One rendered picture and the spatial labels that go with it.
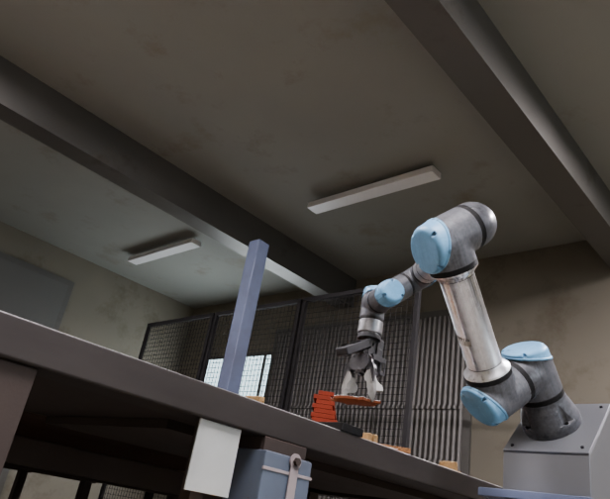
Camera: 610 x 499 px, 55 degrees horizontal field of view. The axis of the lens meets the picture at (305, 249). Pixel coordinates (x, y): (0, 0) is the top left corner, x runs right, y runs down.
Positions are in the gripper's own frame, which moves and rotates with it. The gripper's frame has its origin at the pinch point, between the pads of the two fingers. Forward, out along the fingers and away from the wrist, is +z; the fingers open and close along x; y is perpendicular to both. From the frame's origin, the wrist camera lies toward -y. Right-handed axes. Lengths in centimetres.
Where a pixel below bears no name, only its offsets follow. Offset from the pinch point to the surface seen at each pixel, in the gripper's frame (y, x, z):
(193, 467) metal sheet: -64, -25, 30
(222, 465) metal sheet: -58, -24, 28
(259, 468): -51, -25, 27
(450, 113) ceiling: 121, 65, -218
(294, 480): -42, -26, 28
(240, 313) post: 81, 185, -82
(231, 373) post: 82, 182, -43
